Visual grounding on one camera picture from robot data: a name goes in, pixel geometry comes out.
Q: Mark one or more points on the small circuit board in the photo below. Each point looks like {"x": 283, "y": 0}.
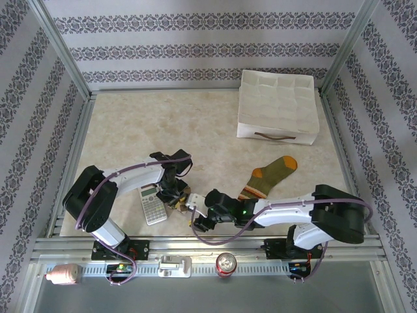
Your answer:
{"x": 298, "y": 268}
{"x": 119, "y": 268}

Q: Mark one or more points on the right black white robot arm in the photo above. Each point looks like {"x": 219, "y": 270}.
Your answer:
{"x": 339, "y": 218}

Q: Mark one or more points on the brown argyle sock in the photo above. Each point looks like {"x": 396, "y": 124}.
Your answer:
{"x": 186, "y": 189}

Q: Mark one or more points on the aluminium back rail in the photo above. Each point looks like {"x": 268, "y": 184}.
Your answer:
{"x": 163, "y": 91}

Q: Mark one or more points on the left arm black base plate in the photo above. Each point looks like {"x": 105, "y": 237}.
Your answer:
{"x": 143, "y": 249}

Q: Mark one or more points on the pink plastic bottle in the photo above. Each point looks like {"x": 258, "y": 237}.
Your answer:
{"x": 63, "y": 274}

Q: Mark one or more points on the aluminium front frame rail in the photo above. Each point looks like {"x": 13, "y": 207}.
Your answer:
{"x": 202, "y": 247}

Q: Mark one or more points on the white plastic bracket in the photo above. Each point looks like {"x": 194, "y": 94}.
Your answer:
{"x": 174, "y": 265}

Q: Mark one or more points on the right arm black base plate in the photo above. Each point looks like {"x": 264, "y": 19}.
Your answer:
{"x": 272, "y": 249}

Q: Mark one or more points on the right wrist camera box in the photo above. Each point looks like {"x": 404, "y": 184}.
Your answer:
{"x": 196, "y": 200}

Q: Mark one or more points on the white divided organizer box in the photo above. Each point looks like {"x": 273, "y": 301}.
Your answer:
{"x": 277, "y": 104}

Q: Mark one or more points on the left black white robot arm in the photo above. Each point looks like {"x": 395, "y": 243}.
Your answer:
{"x": 88, "y": 195}

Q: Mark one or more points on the aluminium side rail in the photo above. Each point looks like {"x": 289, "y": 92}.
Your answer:
{"x": 339, "y": 143}
{"x": 75, "y": 143}

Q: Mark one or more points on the red soda can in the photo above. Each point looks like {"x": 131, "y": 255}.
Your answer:
{"x": 226, "y": 264}

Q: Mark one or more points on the white scientific calculator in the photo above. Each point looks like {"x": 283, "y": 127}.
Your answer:
{"x": 153, "y": 208}

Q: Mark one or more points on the aluminium frame post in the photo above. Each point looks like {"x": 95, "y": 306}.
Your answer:
{"x": 348, "y": 49}
{"x": 65, "y": 55}

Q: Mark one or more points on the green striped sock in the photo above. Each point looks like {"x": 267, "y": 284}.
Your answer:
{"x": 270, "y": 177}

